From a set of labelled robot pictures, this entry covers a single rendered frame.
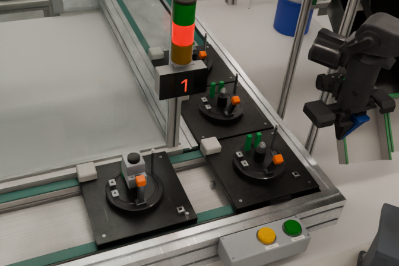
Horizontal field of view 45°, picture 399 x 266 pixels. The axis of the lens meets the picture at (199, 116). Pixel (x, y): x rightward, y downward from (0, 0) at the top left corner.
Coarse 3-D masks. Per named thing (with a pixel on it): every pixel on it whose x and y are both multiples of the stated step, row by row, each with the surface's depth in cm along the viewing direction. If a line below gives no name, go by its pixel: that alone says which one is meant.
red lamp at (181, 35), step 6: (174, 24) 105; (192, 24) 105; (174, 30) 106; (180, 30) 105; (186, 30) 105; (192, 30) 106; (174, 36) 106; (180, 36) 105; (186, 36) 106; (192, 36) 107; (174, 42) 107; (180, 42) 106; (186, 42) 107; (192, 42) 108
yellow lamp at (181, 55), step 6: (174, 48) 108; (180, 48) 107; (186, 48) 108; (192, 48) 110; (174, 54) 109; (180, 54) 108; (186, 54) 109; (174, 60) 110; (180, 60) 109; (186, 60) 110
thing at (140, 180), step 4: (136, 176) 107; (140, 176) 107; (136, 180) 107; (140, 180) 106; (144, 180) 107; (140, 184) 107; (144, 184) 107; (140, 188) 108; (140, 192) 109; (140, 196) 110; (140, 200) 111
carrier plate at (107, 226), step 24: (96, 168) 123; (120, 168) 123; (168, 168) 125; (96, 192) 117; (168, 192) 118; (96, 216) 111; (120, 216) 112; (144, 216) 112; (168, 216) 113; (192, 216) 113; (96, 240) 106; (120, 240) 107
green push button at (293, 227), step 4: (288, 220) 114; (292, 220) 114; (284, 224) 113; (288, 224) 113; (292, 224) 113; (296, 224) 113; (284, 228) 113; (288, 228) 112; (292, 228) 112; (296, 228) 113; (300, 228) 113; (288, 232) 112; (292, 232) 112; (296, 232) 112
